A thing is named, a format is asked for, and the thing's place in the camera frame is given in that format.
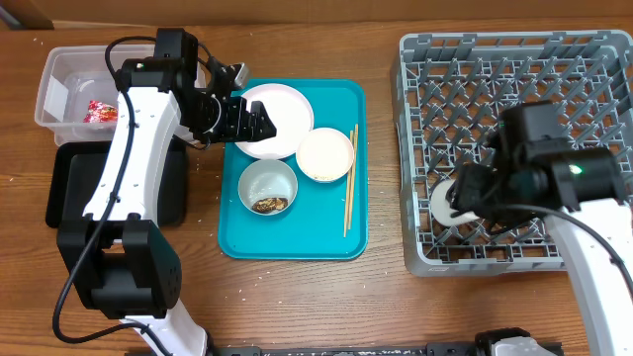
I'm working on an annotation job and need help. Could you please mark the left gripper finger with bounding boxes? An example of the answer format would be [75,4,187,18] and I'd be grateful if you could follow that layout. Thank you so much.
[246,101,270,124]
[245,123,277,142]

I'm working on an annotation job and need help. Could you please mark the small white cup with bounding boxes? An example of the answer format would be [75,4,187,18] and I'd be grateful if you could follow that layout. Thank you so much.
[429,179,479,226]

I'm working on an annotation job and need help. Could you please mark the pink bowl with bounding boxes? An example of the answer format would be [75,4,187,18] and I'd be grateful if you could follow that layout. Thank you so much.
[296,128,352,176]

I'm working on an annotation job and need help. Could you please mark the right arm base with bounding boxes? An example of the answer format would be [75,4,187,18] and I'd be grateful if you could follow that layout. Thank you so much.
[475,327,541,356]

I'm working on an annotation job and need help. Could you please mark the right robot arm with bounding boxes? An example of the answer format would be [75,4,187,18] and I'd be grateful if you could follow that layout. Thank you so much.
[432,101,632,355]

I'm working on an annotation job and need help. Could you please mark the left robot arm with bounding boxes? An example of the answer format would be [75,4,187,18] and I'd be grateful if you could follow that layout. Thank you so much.
[56,28,277,355]

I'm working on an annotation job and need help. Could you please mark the grey dishwasher rack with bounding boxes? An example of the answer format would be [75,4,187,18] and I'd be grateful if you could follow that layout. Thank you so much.
[392,30,632,277]

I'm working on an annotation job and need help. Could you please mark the large white plate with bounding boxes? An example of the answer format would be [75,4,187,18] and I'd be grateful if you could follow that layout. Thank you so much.
[236,83,315,159]

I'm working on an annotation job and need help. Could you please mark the grey bowl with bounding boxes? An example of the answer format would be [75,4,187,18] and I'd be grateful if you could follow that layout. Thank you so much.
[237,159,298,216]

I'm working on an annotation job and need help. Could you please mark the food scraps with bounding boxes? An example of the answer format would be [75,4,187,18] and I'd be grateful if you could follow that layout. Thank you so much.
[251,197,289,214]

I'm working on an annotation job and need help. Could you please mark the right wooden chopstick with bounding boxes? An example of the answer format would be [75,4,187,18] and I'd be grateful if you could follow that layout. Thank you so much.
[346,124,359,230]

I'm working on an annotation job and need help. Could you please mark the teal serving tray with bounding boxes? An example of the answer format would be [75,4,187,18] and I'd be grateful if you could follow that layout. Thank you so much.
[218,78,369,260]

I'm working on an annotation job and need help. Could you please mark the red snack wrapper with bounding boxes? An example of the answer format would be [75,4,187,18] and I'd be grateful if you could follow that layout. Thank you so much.
[83,101,118,124]

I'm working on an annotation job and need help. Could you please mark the clear plastic bin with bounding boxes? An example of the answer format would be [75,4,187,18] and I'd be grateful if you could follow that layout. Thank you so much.
[33,44,207,147]

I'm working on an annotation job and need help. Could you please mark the black tray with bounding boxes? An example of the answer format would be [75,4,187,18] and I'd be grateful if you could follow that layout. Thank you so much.
[45,140,189,228]

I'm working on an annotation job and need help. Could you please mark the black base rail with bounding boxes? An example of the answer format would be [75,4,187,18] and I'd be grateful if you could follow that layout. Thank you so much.
[123,340,565,356]

